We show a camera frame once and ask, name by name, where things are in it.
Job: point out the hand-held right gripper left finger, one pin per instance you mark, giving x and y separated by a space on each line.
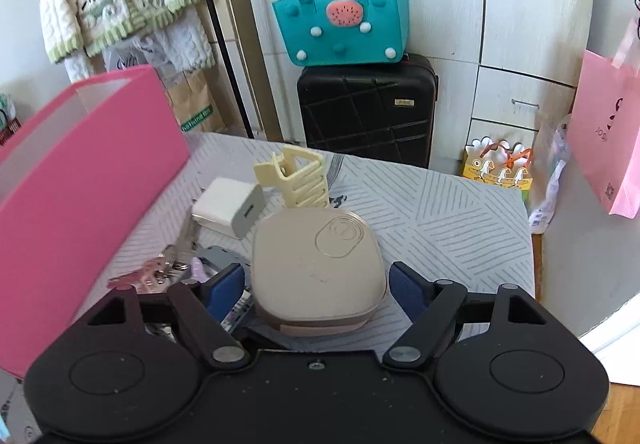
227 286

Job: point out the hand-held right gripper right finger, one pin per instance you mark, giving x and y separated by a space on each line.
402 284

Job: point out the beige rounded square case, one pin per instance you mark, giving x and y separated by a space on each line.
310 264

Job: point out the cream plastic clip holder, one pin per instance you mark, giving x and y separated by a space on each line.
300 189

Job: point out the pink cardboard box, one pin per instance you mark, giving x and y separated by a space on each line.
75 204

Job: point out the dark grey flat object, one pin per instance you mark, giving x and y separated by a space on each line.
220 256

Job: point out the key bunch with pink covers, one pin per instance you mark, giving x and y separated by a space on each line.
150 269

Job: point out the white charger adapter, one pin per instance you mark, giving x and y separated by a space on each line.
220 204

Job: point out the yellow duck gift bag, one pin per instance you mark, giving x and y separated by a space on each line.
495 173

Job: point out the black hard suitcase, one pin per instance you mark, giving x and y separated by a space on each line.
360 113

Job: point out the clear plastic bag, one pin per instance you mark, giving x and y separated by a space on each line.
547 173

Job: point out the brown paper bag green label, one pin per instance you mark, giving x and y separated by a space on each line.
197 98

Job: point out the pink gift bag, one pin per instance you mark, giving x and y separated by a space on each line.
600 138

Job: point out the white printed plastic bag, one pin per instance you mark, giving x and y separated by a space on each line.
125 56

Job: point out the teal felt handbag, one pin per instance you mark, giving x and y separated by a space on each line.
310 23

